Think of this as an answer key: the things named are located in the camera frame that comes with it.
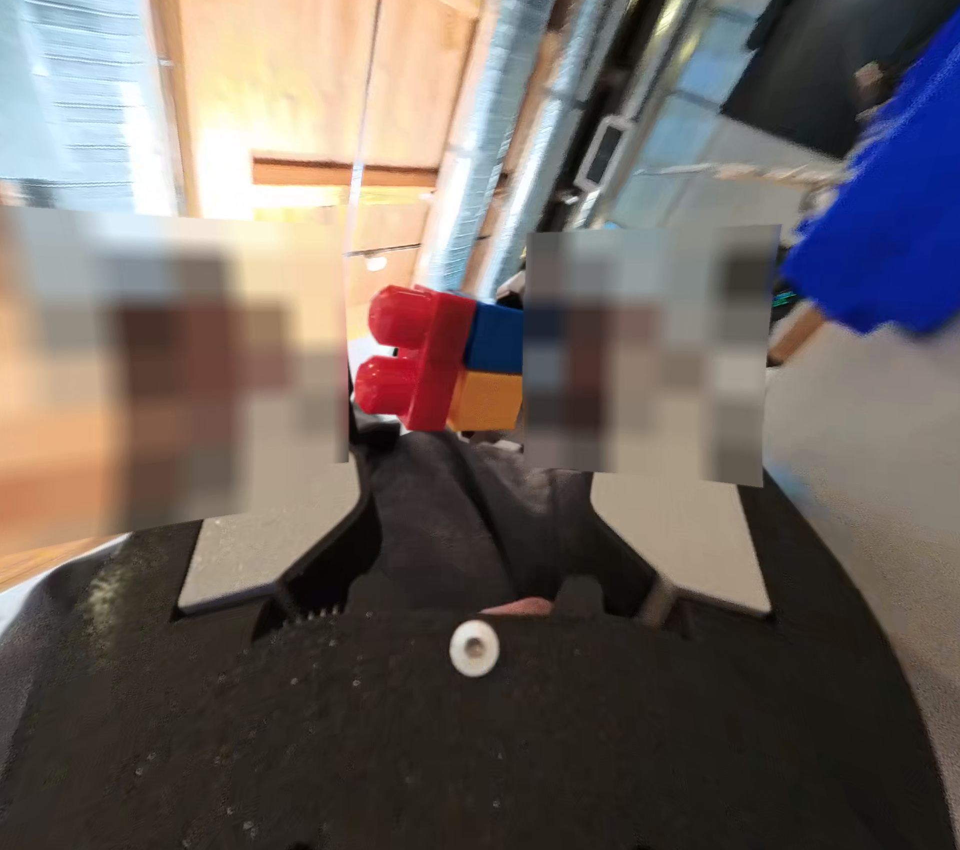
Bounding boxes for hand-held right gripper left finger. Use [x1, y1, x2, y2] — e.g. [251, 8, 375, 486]
[178, 460, 385, 615]

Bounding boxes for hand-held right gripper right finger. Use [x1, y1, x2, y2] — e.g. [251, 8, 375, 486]
[588, 474, 774, 625]

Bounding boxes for yellow toy block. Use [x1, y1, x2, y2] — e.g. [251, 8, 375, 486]
[448, 370, 525, 433]

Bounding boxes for red two-stud block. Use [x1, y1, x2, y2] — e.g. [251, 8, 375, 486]
[352, 285, 477, 433]

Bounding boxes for blue toy block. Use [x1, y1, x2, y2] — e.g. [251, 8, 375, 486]
[463, 303, 525, 375]

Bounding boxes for blue plastic bin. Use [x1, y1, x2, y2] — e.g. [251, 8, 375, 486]
[780, 25, 960, 337]

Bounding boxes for grey desk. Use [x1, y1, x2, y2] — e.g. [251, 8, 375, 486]
[765, 325, 960, 754]

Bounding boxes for wood-edged side table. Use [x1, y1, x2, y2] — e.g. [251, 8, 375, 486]
[768, 306, 826, 364]

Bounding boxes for large black screen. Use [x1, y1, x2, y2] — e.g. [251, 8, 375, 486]
[720, 0, 960, 161]

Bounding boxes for metal ceiling pipe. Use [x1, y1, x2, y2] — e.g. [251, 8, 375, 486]
[345, 0, 399, 221]

